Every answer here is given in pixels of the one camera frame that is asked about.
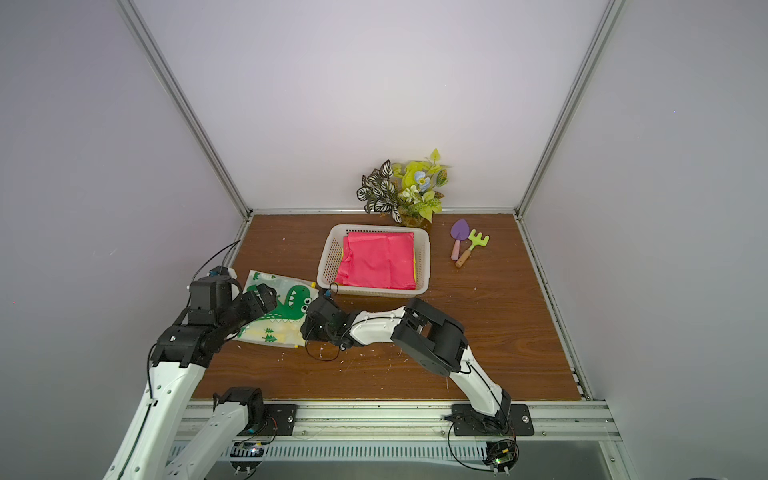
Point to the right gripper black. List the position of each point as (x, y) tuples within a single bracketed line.
[(315, 322)]

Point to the white plastic perforated basket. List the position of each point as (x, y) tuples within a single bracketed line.
[(332, 257)]

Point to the purple toy trowel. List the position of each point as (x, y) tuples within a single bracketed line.
[(460, 232)]

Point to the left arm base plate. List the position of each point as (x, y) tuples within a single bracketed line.
[(271, 420)]

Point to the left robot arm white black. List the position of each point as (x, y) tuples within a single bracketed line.
[(175, 366)]

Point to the aluminium front rail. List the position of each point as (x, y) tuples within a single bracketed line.
[(425, 420)]

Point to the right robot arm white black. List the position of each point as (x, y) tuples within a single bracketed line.
[(432, 338)]

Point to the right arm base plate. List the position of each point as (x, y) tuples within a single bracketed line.
[(467, 422)]

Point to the artificial potted plant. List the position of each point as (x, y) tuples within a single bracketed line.
[(409, 193)]

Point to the left circuit board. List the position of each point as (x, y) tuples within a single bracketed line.
[(244, 460)]

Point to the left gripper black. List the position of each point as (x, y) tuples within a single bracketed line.
[(257, 307)]

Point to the green toy rake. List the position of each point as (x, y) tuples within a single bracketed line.
[(477, 239)]

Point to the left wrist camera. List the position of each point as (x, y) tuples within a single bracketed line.
[(223, 273)]

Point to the green dinosaur raincoat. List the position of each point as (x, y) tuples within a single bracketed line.
[(282, 326)]

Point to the circuit board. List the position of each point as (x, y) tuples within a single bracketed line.
[(244, 460), (501, 456)]

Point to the right circuit board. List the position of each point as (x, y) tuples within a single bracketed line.
[(501, 456)]

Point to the pink raincoat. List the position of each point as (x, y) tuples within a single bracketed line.
[(377, 260)]

